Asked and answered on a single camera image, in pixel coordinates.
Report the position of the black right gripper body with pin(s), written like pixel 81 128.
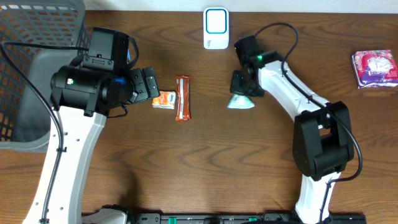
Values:
pixel 239 85

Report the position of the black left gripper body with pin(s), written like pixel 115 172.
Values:
pixel 138 84

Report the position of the teal snack packet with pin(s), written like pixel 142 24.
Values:
pixel 240 102

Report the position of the orange tissue pack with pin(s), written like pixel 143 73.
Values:
pixel 166 100

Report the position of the orange-brown snack bar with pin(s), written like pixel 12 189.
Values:
pixel 183 92

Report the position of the red purple noodle packet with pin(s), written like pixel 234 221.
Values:
pixel 374 68

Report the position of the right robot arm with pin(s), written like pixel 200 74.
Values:
pixel 322 142

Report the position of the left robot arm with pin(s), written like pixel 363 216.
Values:
pixel 82 99

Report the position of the white barcode scanner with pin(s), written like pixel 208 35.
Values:
pixel 215 28

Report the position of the grey plastic mesh basket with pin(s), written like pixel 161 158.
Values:
pixel 52 33

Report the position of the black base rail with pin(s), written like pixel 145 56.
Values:
pixel 217 218

